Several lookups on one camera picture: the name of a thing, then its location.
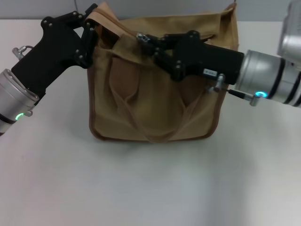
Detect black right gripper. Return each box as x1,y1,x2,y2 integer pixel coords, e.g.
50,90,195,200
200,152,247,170
142,30,245,85

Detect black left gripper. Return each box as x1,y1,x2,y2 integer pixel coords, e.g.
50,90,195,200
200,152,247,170
11,3,99,105

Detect black silver zipper pull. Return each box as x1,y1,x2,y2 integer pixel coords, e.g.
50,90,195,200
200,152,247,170
135,32,151,45

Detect khaki canvas food bag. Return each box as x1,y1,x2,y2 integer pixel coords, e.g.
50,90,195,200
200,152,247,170
83,1,240,144

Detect right gripper silver cable connector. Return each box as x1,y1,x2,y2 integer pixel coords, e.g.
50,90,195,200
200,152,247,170
206,73,227,93

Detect gripper silver cable connector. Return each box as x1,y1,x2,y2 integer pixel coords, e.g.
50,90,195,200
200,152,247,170
206,73,227,93
12,44,36,59

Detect left gripper silver cable connector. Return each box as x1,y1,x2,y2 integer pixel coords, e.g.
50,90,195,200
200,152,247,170
12,44,36,59

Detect right gripper black cable plug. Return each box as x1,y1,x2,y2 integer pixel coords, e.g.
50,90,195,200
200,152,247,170
226,89,262,107

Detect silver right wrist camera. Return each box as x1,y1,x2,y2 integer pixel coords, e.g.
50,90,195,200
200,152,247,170
277,0,301,70

